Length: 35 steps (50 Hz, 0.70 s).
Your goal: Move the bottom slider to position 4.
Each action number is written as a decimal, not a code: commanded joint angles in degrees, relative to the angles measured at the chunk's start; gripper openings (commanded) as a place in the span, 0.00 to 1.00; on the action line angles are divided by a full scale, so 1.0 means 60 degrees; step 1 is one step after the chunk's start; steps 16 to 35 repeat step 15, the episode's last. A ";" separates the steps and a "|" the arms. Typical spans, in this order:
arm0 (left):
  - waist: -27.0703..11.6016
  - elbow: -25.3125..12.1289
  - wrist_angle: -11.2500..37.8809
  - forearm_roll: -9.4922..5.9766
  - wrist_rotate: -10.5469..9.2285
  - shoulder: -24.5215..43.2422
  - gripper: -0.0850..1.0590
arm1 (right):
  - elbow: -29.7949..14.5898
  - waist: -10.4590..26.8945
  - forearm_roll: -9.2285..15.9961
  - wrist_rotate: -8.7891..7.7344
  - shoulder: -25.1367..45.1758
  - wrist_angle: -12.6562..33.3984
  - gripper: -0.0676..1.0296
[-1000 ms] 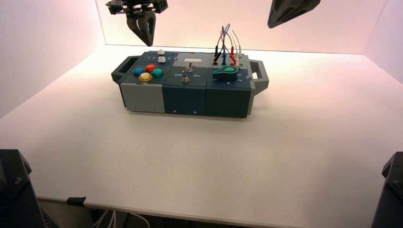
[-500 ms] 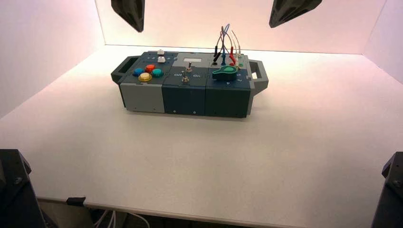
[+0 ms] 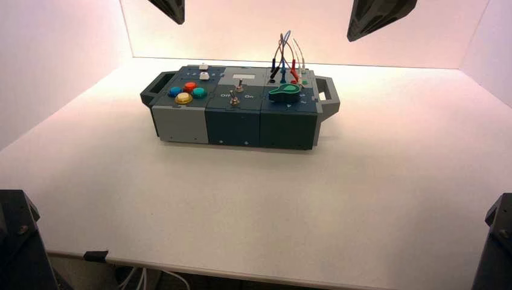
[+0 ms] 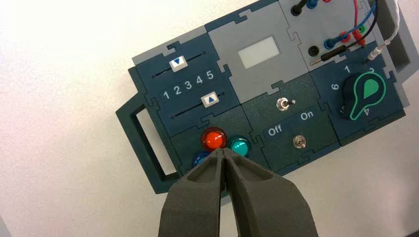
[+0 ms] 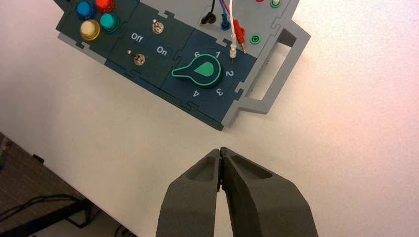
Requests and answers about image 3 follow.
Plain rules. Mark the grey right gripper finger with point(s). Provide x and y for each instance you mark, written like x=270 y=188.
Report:
x=376 y=14

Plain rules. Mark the blue round push button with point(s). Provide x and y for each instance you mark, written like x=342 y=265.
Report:
x=174 y=91

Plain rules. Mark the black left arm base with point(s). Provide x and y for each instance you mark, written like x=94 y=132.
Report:
x=20 y=248

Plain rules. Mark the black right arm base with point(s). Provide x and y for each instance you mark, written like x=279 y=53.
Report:
x=496 y=256

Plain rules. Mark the black table edge clamp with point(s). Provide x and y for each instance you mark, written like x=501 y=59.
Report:
x=96 y=256

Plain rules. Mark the black green rotary knob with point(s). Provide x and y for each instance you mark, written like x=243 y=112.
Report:
x=284 y=93

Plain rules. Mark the small metal toggle switch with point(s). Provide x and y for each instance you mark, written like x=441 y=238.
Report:
x=239 y=85
x=234 y=99

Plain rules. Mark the yellow round push button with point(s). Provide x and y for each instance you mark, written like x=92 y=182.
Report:
x=183 y=98

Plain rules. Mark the teal round push button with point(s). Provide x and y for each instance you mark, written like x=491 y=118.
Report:
x=199 y=93

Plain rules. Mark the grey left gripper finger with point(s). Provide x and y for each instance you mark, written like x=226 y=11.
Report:
x=174 y=8

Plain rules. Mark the white slider knob down arrow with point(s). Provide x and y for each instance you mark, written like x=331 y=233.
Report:
x=203 y=66

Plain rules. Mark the red round push button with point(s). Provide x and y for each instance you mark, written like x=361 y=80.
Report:
x=190 y=86

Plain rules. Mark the white slider knob up arrow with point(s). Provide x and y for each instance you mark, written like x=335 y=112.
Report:
x=204 y=76

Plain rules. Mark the blue grey task box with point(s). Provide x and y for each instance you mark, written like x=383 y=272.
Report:
x=240 y=124

